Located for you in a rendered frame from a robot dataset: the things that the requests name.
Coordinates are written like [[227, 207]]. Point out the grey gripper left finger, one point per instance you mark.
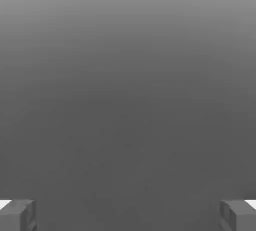
[[14, 217]]

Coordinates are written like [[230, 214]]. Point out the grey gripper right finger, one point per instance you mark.
[[240, 217]]

